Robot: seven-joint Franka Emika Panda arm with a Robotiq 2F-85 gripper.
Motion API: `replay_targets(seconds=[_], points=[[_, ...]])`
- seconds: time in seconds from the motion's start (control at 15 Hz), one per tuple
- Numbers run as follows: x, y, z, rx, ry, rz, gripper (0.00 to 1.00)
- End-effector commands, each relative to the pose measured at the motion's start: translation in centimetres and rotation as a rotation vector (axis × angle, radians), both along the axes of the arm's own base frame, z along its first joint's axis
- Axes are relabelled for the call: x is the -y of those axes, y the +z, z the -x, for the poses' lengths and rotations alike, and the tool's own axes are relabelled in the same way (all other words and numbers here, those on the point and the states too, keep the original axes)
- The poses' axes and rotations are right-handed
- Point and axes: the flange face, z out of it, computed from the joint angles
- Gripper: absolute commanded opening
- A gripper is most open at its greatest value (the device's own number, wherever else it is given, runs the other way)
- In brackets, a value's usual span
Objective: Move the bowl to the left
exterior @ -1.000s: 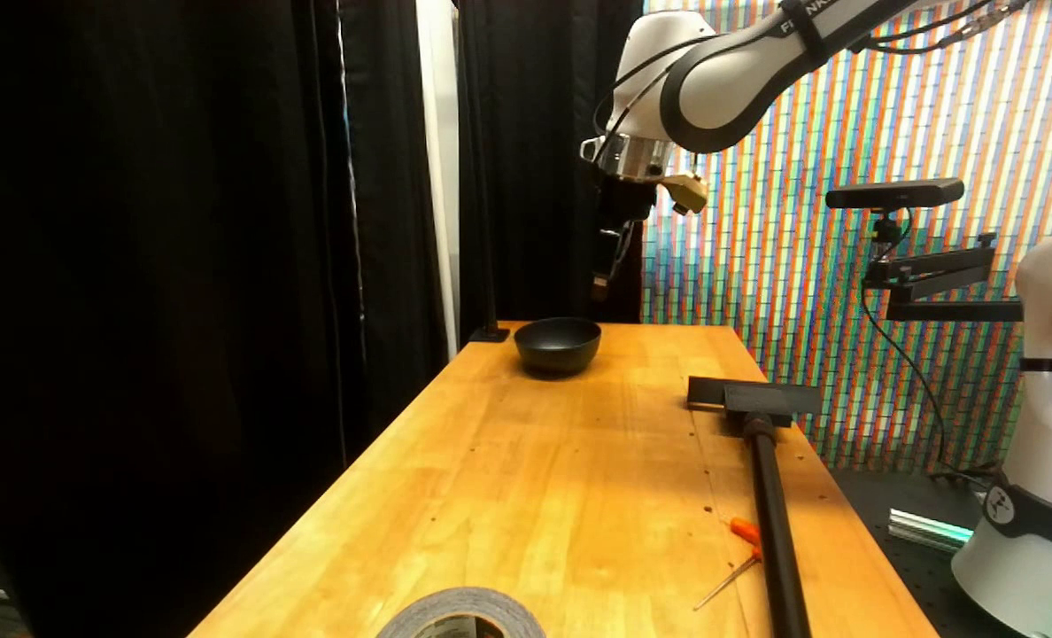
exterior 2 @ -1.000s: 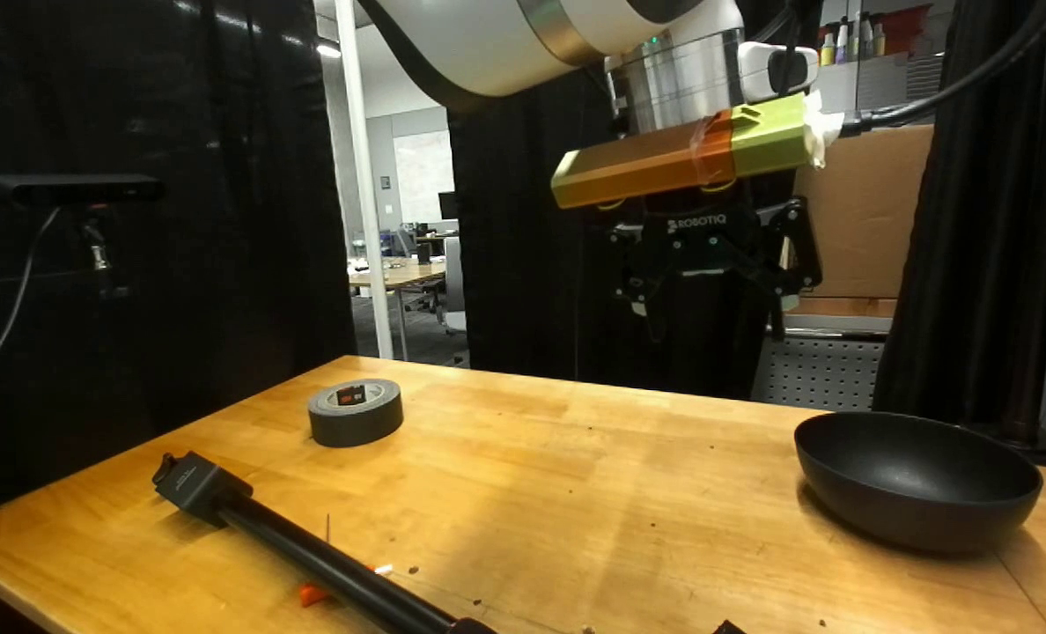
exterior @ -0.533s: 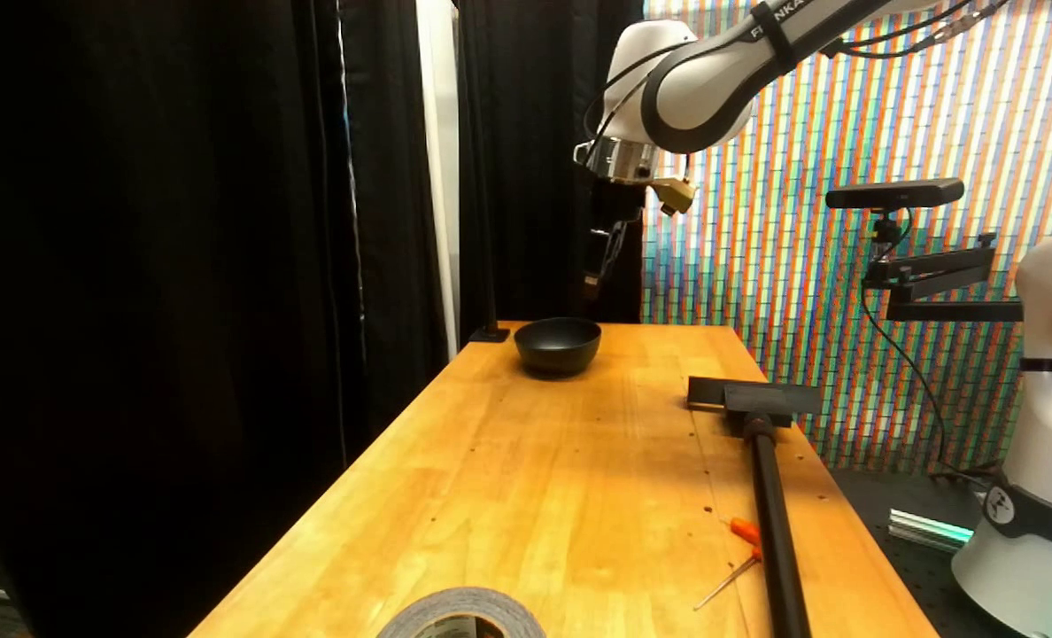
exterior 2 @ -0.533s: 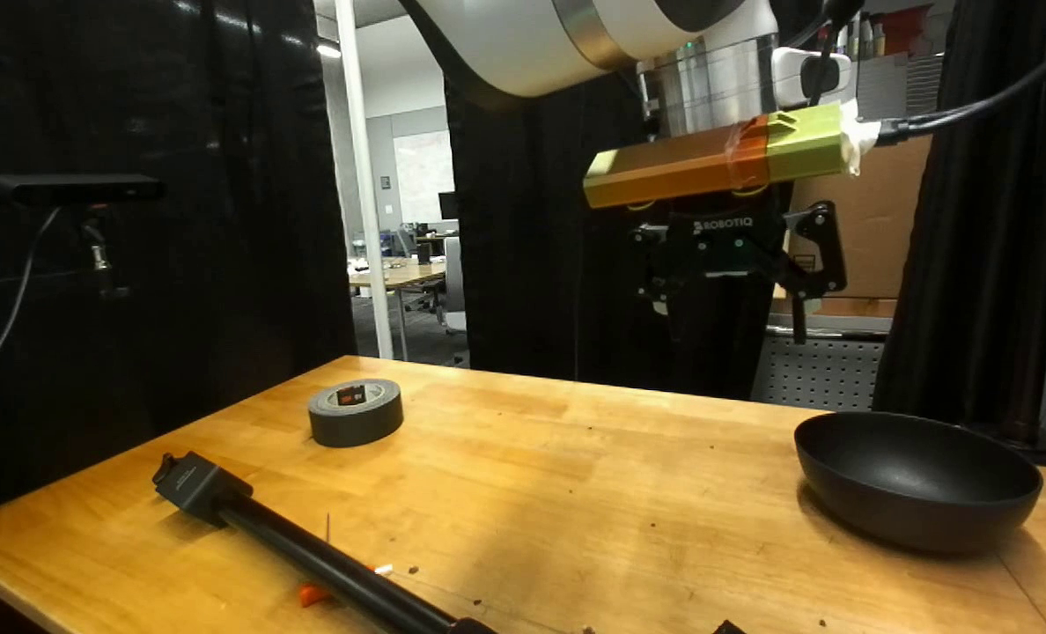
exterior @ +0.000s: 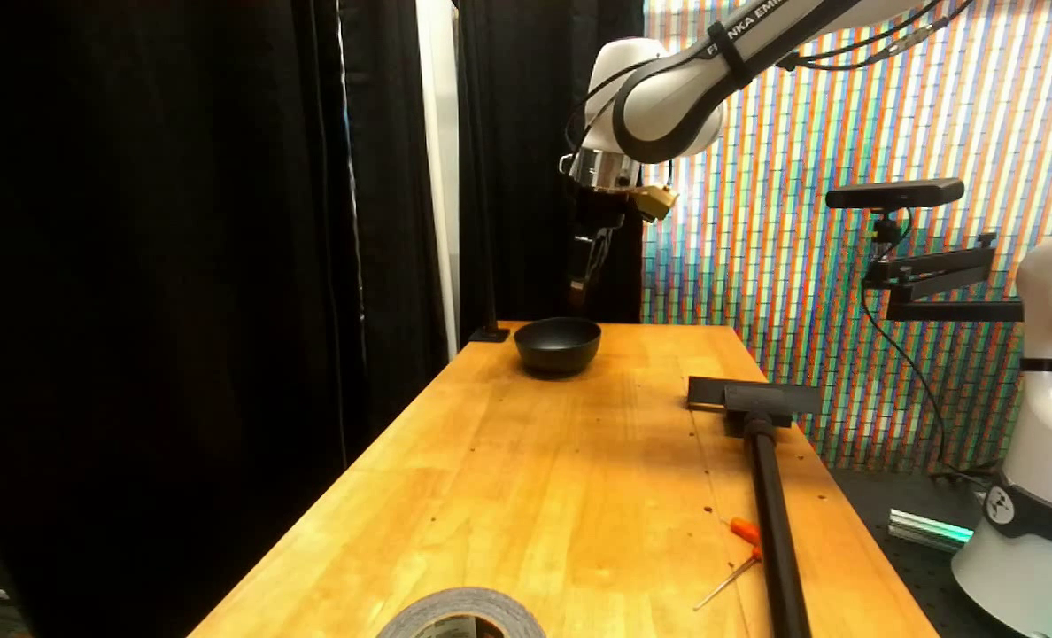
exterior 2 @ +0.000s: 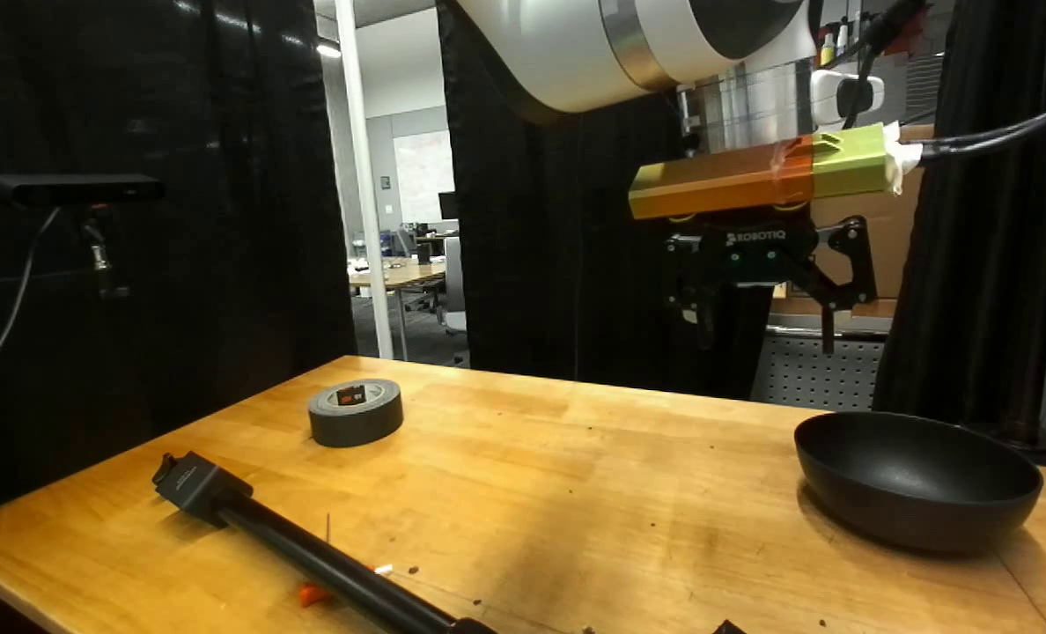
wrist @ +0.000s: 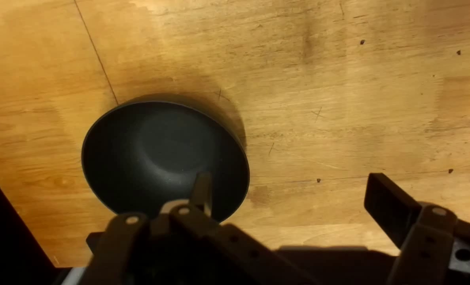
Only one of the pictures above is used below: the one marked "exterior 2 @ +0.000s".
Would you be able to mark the black right curtain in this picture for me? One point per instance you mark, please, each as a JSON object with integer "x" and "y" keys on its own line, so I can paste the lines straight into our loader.
{"x": 971, "y": 328}

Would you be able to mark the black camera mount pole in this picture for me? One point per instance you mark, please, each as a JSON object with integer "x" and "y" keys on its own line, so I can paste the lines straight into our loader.
{"x": 221, "y": 499}

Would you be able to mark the black stereo camera bar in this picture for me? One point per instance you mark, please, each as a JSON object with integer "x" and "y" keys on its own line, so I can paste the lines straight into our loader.
{"x": 77, "y": 189}

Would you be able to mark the black bowl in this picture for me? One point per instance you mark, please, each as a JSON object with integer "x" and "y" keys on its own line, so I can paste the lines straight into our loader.
{"x": 917, "y": 484}

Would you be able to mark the background office desk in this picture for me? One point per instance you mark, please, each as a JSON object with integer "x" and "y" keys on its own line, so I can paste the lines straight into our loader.
{"x": 408, "y": 271}

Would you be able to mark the black centre curtain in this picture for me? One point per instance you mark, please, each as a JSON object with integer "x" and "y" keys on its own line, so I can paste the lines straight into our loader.
{"x": 559, "y": 277}

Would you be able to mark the black tape roll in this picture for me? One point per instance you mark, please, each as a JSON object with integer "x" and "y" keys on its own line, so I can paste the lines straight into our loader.
{"x": 352, "y": 412}

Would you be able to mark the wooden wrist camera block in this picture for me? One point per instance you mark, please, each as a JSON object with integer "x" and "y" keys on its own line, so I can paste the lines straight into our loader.
{"x": 785, "y": 173}

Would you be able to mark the cardboard box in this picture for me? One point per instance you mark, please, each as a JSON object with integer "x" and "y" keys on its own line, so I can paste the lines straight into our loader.
{"x": 864, "y": 189}

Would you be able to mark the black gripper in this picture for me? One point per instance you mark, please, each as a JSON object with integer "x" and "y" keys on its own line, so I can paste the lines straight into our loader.
{"x": 754, "y": 250}

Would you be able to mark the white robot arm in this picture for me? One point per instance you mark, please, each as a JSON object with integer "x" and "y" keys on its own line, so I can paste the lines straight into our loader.
{"x": 584, "y": 53}

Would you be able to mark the small orange piece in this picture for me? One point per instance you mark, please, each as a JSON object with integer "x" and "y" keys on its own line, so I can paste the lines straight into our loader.
{"x": 313, "y": 595}

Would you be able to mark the black curtain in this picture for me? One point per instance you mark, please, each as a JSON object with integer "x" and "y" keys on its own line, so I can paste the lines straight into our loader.
{"x": 971, "y": 328}
{"x": 559, "y": 277}

